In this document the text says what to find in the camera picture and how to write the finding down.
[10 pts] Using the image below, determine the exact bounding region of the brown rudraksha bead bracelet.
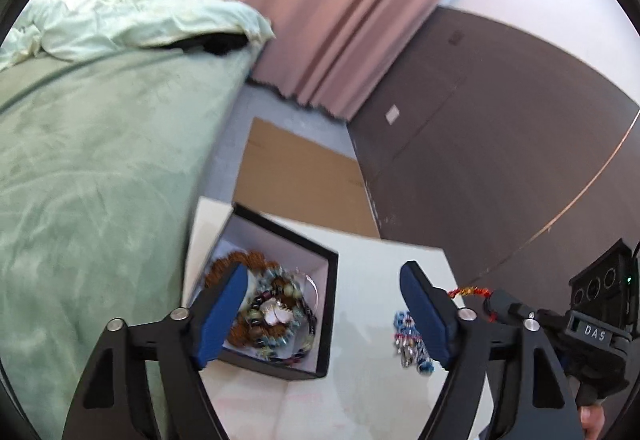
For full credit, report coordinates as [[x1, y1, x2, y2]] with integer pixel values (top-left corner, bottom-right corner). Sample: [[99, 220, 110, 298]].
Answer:
[[204, 249, 296, 348]]

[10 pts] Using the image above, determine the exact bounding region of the butterfly hoop earring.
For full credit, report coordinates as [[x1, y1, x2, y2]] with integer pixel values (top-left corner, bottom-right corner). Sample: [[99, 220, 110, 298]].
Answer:
[[259, 271, 319, 326]]

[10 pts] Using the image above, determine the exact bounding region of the black square jewelry box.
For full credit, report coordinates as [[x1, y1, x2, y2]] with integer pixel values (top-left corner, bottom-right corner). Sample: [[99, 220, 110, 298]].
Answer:
[[182, 197, 338, 380]]

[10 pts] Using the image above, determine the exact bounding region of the right hand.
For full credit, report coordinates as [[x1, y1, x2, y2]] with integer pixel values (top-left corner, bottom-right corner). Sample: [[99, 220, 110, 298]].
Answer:
[[579, 404, 605, 440]]

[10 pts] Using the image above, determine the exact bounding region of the green bed blanket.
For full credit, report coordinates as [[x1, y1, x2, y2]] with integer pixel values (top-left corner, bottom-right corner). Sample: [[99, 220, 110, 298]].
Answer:
[[1, 47, 257, 439]]

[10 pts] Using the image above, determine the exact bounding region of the flat brown cardboard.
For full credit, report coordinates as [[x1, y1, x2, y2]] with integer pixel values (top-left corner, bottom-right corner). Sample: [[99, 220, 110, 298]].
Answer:
[[233, 118, 380, 238]]

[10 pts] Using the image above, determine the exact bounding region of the pale green duvet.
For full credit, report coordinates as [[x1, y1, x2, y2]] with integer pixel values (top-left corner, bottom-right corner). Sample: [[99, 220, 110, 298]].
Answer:
[[1, 0, 274, 70]]

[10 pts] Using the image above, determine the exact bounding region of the black cable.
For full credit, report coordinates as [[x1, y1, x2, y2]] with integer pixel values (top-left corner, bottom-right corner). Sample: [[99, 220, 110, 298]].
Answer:
[[628, 238, 640, 316]]

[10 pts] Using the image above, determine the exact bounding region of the white wall socket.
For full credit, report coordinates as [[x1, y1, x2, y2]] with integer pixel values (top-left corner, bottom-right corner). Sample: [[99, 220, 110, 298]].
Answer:
[[385, 105, 400, 125]]

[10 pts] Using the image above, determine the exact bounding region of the dark wall switch plate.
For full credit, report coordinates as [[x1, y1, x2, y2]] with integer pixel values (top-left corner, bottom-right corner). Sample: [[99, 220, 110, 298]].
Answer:
[[448, 30, 464, 46]]

